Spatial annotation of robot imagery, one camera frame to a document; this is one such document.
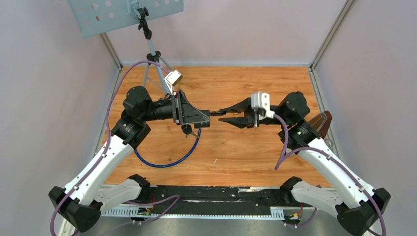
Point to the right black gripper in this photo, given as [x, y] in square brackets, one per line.
[241, 122]

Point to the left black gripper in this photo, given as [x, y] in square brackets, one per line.
[183, 111]

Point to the black keys bunch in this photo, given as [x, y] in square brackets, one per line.
[188, 131]

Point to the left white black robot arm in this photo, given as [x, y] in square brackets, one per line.
[81, 202]

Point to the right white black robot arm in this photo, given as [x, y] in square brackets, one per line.
[356, 204]

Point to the brown wooden metronome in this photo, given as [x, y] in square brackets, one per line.
[321, 123]

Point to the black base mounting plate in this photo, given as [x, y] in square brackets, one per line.
[220, 200]

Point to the blue music stand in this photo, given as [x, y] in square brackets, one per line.
[100, 16]

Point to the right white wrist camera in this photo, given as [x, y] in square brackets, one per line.
[260, 100]

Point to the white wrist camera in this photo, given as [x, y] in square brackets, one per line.
[171, 79]
[260, 100]

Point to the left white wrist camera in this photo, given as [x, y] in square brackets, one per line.
[171, 79]

